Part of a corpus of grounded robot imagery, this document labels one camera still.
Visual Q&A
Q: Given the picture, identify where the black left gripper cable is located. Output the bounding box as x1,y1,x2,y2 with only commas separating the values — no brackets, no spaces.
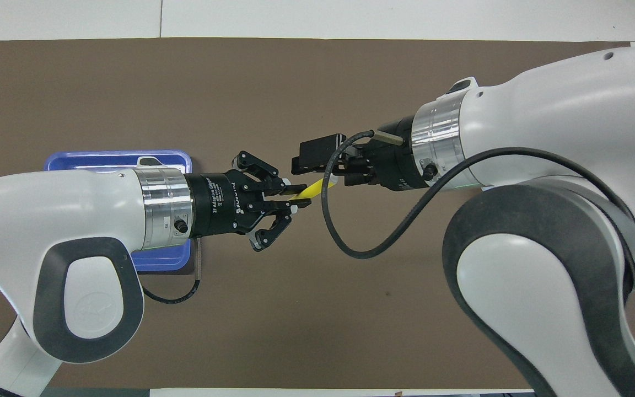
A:
142,237,202,304

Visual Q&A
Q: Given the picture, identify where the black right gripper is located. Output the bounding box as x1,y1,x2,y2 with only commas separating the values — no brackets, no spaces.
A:
291,115,423,191

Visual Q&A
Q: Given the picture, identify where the blue plastic tray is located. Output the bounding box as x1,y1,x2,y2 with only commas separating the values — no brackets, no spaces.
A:
44,150,193,273

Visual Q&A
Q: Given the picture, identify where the brown paper table mat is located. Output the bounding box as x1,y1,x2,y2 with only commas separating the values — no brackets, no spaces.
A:
0,37,635,390

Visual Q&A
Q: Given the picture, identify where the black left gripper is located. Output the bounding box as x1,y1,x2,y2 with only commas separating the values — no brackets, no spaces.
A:
187,150,313,253

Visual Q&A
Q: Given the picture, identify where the yellow marker pen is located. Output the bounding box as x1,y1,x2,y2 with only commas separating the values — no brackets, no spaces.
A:
287,179,337,202

